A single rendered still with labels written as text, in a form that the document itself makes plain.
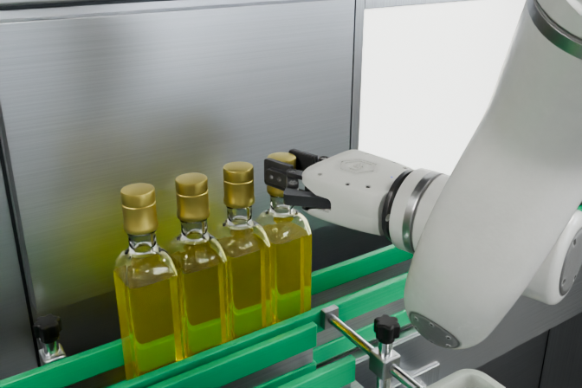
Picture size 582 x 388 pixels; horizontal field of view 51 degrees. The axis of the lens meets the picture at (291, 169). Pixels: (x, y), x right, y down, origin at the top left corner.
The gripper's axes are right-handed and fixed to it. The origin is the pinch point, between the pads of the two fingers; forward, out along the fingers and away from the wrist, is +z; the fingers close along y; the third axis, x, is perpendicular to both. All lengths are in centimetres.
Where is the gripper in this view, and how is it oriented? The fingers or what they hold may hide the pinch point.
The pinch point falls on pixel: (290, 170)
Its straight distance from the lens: 70.6
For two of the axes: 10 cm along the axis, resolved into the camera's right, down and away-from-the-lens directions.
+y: -6.6, 2.7, -7.0
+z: -7.5, -2.4, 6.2
